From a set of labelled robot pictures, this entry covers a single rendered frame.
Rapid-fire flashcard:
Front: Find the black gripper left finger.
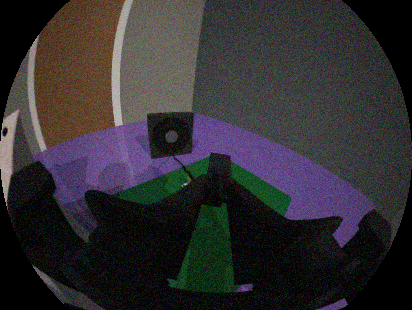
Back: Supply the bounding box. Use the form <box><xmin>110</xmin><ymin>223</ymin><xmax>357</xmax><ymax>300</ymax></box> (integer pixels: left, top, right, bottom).
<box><xmin>84</xmin><ymin>174</ymin><xmax>207</xmax><ymax>280</ymax></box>

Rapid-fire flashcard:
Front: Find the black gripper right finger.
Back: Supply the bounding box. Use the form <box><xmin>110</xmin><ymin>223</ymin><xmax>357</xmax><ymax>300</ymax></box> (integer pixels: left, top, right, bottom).
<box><xmin>226</xmin><ymin>178</ymin><xmax>343</xmax><ymax>285</ymax></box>

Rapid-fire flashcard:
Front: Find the green flat board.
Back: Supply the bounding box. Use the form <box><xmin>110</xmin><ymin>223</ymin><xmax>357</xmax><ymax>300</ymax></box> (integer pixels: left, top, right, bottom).
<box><xmin>112</xmin><ymin>156</ymin><xmax>292</xmax><ymax>293</ymax></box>

